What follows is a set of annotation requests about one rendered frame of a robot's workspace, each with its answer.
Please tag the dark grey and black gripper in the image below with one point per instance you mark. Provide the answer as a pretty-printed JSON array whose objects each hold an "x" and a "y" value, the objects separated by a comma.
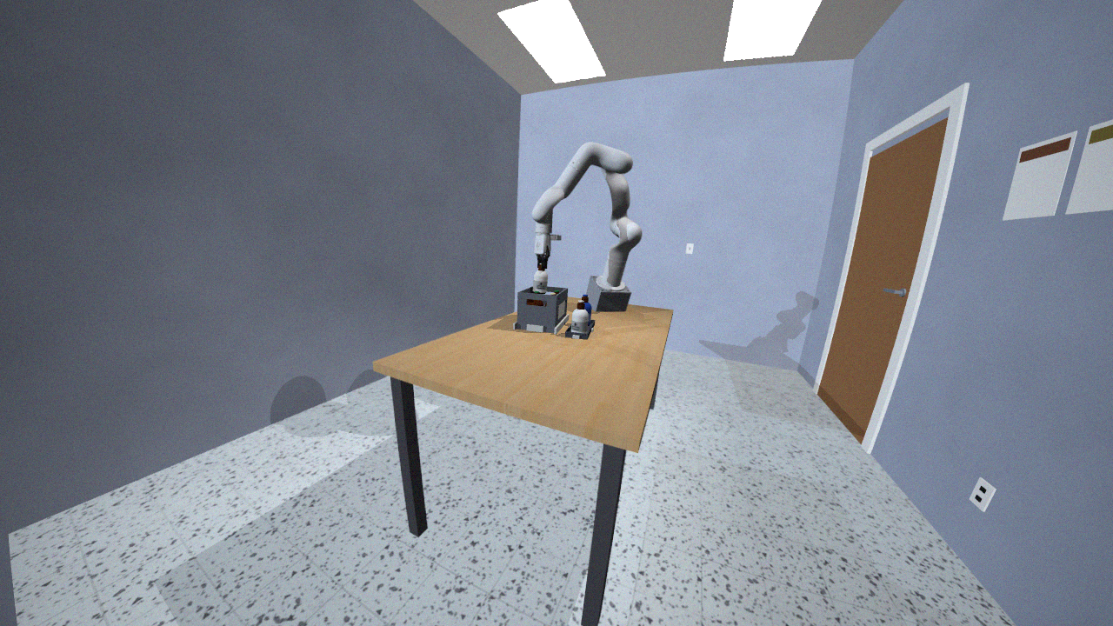
[{"x": 542, "y": 246}]

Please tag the white bottle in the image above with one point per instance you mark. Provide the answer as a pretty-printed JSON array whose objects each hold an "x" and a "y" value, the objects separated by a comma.
[
  {"x": 540, "y": 280},
  {"x": 580, "y": 316}
]

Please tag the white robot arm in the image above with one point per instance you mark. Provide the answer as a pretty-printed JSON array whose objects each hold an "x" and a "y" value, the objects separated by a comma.
[{"x": 613, "y": 163}]

